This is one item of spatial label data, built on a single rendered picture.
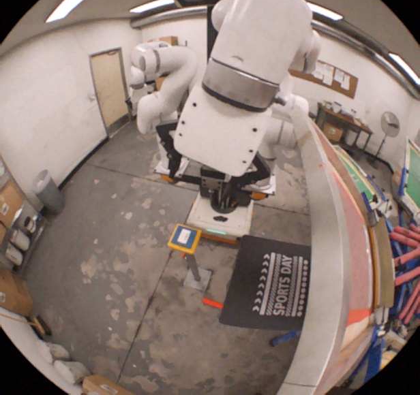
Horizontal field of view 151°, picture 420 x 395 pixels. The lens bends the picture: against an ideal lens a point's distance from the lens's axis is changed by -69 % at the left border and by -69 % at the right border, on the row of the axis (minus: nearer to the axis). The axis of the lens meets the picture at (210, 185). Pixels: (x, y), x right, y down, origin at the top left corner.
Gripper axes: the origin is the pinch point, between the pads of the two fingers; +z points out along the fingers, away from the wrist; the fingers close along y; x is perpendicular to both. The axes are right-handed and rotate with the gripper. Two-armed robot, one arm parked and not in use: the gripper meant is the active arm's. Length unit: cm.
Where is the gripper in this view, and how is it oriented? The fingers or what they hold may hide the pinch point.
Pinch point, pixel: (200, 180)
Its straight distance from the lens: 27.4
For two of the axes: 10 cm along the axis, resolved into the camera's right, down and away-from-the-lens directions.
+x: -2.9, 7.0, -6.6
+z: -2.8, 6.0, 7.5
